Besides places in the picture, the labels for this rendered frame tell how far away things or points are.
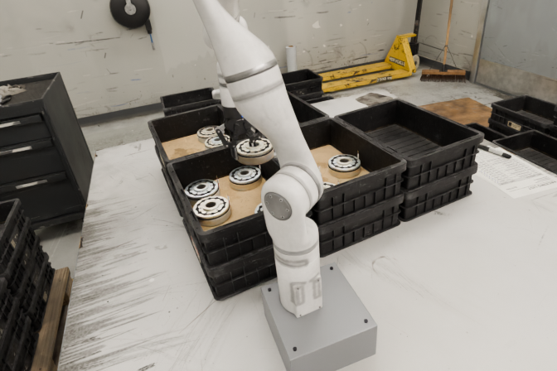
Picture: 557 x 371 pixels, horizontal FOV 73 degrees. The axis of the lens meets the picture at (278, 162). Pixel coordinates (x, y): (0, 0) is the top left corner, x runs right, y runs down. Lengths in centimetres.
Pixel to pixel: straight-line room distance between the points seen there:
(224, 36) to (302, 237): 37
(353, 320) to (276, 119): 45
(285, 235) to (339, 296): 25
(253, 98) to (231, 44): 9
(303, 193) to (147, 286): 63
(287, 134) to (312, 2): 407
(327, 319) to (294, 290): 11
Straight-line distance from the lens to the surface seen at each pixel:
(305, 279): 79
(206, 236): 88
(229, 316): 101
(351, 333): 84
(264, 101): 61
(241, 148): 103
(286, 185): 64
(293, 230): 69
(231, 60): 61
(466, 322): 102
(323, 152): 135
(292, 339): 83
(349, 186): 100
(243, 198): 115
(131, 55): 434
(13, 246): 193
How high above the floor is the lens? 147
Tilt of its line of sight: 29 degrees down
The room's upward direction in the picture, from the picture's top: 6 degrees counter-clockwise
